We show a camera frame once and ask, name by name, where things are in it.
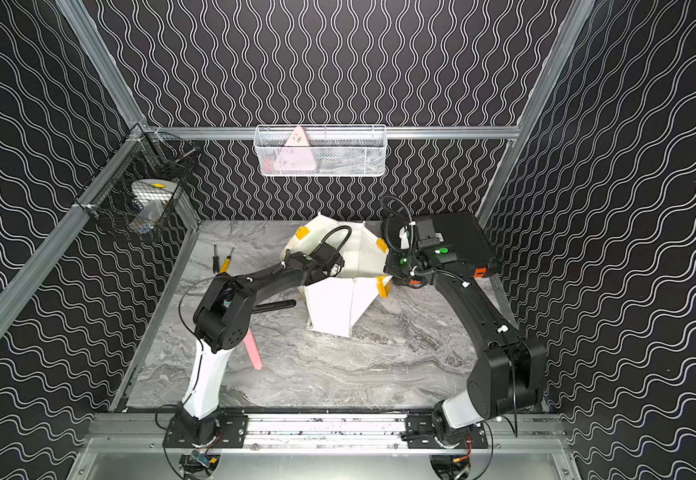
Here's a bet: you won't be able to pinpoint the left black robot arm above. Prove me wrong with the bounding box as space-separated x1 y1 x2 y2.
171 244 345 447

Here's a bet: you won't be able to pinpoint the pink art knife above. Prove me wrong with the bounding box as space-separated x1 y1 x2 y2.
243 330 263 370

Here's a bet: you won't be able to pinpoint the black marker pen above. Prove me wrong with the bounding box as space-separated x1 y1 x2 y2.
252 299 297 314

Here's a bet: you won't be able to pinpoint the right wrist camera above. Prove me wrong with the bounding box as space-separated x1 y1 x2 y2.
414 216 443 249

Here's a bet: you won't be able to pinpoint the black tool case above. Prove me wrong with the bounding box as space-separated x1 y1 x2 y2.
430 212 500 279

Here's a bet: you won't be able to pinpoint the black wire mesh basket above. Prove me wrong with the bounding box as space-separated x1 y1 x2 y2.
76 124 200 243

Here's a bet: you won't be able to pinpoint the white canvas pouch yellow handles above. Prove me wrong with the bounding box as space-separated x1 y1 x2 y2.
282 214 392 337

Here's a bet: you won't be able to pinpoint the black small screwdriver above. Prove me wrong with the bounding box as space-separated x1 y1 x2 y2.
212 245 221 274

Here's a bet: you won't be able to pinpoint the yellow handled screwdriver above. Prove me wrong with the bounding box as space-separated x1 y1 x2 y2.
219 248 235 273

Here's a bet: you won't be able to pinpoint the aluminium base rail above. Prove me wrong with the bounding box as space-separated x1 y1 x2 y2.
161 410 493 451

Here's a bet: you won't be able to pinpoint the pink triangular card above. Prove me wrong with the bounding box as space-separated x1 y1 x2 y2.
273 126 317 173

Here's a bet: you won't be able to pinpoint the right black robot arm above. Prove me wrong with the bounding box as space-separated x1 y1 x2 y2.
384 251 546 444

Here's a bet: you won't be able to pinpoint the white wire wall basket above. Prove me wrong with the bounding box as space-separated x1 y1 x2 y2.
253 124 388 177

